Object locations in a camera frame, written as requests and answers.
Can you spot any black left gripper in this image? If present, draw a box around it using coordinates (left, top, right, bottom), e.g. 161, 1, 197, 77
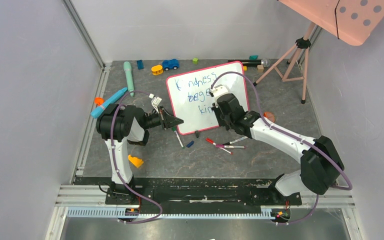
142, 105, 183, 130

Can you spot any blue marker cap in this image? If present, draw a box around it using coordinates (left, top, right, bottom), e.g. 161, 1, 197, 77
186, 140, 195, 148

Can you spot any pink framed whiteboard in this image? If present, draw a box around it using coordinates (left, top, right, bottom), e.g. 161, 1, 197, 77
166, 61, 244, 135

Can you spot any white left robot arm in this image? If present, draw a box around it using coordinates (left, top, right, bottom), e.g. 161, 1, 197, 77
96, 103, 184, 204

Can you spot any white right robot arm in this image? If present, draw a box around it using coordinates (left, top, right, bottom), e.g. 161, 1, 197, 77
211, 93, 345, 204

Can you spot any green capped marker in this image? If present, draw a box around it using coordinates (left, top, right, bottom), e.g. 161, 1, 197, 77
171, 127, 185, 149

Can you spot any black capped marker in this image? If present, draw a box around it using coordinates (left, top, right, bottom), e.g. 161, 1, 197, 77
223, 136, 248, 146

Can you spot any red capped marker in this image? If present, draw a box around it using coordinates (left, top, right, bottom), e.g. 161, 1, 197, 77
205, 138, 233, 155

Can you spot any purple capped marker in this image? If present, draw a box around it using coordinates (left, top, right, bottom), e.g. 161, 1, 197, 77
215, 144, 246, 149

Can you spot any orange wedge block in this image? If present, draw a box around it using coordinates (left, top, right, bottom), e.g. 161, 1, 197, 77
128, 154, 144, 169

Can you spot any yellow oval toy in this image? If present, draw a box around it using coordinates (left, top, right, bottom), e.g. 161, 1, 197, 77
151, 64, 164, 76

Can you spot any wooden cube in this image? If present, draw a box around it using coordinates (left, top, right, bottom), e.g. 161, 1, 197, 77
256, 65, 265, 73

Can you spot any blue toy car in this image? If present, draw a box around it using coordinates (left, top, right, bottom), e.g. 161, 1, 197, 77
162, 58, 180, 71

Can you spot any large light blue marker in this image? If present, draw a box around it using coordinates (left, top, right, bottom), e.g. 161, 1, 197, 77
90, 87, 128, 119

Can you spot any teal block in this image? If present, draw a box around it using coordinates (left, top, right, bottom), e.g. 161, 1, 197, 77
249, 55, 259, 60

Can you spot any small green block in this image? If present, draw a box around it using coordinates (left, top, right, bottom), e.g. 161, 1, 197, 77
192, 57, 199, 64

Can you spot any dark blue block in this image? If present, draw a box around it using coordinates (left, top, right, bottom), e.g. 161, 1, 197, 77
136, 60, 145, 70

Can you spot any teal toy microphone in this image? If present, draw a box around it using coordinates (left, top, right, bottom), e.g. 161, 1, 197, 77
123, 61, 135, 97

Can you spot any small orange toy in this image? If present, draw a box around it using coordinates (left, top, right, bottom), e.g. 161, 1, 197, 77
94, 97, 105, 106

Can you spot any pink tripod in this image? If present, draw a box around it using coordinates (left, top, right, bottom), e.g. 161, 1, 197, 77
253, 22, 316, 104

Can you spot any pink perforated panel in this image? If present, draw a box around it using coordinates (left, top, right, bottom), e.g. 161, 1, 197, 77
280, 0, 384, 46

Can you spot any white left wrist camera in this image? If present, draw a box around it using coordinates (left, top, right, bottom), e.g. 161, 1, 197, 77
148, 93, 162, 112

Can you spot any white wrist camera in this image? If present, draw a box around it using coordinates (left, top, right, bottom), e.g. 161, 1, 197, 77
210, 85, 230, 99
148, 93, 162, 112

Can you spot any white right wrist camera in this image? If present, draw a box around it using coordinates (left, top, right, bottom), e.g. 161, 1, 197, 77
210, 85, 230, 99

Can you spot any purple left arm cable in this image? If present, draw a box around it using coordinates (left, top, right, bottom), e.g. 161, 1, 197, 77
110, 91, 163, 225

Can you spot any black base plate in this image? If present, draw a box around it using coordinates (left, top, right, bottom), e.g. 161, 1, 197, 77
105, 177, 302, 215

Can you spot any white toothed cable rail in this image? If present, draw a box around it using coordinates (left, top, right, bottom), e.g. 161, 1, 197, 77
66, 206, 275, 220

